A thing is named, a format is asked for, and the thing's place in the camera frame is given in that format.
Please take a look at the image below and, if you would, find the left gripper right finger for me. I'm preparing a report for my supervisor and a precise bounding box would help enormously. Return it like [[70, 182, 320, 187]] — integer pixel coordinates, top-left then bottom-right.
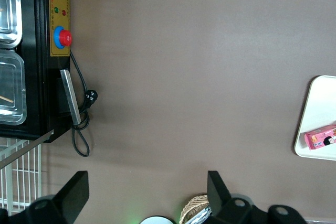
[[207, 170, 308, 224]]

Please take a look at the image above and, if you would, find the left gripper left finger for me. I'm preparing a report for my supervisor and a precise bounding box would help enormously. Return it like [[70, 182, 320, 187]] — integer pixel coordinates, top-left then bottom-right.
[[0, 170, 90, 224]]

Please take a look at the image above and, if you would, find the cream plastic tray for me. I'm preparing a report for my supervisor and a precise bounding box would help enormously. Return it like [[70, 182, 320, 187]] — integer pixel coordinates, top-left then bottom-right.
[[293, 74, 336, 162]]

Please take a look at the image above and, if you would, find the oval wicker basket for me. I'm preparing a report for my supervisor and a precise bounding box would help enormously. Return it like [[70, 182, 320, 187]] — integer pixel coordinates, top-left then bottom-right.
[[178, 194, 211, 224]]

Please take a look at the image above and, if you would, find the silver metal bar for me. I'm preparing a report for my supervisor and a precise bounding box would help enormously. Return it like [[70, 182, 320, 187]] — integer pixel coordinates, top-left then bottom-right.
[[0, 129, 55, 170], [59, 69, 82, 126]]

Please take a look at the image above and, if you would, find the black sealing machine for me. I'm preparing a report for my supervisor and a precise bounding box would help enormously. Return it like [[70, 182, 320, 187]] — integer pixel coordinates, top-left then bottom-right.
[[0, 0, 72, 144]]

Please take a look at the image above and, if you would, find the pink snack packet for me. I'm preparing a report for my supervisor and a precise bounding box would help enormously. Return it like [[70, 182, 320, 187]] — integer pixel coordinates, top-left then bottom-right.
[[303, 124, 336, 153]]

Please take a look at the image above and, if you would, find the steel food container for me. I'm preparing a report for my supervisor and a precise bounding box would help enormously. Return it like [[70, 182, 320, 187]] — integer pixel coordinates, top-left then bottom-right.
[[0, 0, 23, 49], [0, 49, 28, 126]]

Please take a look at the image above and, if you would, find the brown table cover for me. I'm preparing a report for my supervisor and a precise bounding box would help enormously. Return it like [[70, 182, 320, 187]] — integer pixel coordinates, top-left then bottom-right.
[[39, 0, 336, 224]]

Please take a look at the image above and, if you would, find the white wire rack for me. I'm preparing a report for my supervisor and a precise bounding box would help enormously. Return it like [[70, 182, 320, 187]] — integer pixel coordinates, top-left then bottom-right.
[[0, 136, 43, 216]]

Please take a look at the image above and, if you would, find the black power cable with plug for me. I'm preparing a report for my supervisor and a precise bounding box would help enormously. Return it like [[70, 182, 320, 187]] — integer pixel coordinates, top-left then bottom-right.
[[69, 49, 99, 157]]

